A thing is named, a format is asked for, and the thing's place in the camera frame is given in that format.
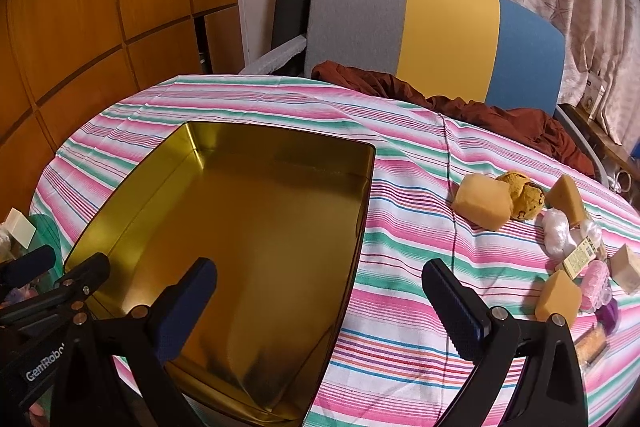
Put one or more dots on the rice cracker bar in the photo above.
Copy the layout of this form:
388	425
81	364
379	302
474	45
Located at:
590	344

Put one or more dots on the white carton box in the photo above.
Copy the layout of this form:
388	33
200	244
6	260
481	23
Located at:
595	93

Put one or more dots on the white foam strip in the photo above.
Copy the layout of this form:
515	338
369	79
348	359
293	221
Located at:
272	57

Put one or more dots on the green label small box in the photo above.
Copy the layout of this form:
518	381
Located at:
577	259

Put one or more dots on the beige cube box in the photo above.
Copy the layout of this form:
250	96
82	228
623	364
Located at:
625	269

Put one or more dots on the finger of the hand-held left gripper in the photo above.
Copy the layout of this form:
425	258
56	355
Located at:
85	277
27	264

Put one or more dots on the pink green striped tablecloth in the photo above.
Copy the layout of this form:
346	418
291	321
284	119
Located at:
400	147

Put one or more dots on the dark wooden side desk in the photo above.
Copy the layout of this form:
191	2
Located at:
610	142

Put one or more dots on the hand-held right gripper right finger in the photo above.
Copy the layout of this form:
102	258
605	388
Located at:
460	312

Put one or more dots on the gold rectangular tin box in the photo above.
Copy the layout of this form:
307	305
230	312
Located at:
250	232

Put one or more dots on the grey yellow blue chair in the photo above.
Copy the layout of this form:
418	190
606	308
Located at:
450	32

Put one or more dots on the clear white sweet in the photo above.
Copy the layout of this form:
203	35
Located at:
591	231
557	229

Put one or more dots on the tan cake block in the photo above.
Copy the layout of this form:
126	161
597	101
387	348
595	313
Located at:
482	202
567	197
557	297

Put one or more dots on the yellow round pastry packet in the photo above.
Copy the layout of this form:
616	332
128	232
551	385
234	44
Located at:
525	202

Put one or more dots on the purple snack packet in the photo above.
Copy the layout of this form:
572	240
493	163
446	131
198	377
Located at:
610	314

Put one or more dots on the brown crumpled cloth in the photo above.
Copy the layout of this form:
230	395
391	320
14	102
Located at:
500	117

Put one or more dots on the orange wooden wardrobe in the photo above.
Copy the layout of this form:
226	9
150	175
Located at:
100	7

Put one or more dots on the pink sweet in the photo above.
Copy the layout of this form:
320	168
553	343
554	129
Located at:
596	287

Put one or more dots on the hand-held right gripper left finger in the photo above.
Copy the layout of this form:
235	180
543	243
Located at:
190	307

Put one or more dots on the cream small box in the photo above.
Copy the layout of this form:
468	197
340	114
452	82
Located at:
17	227

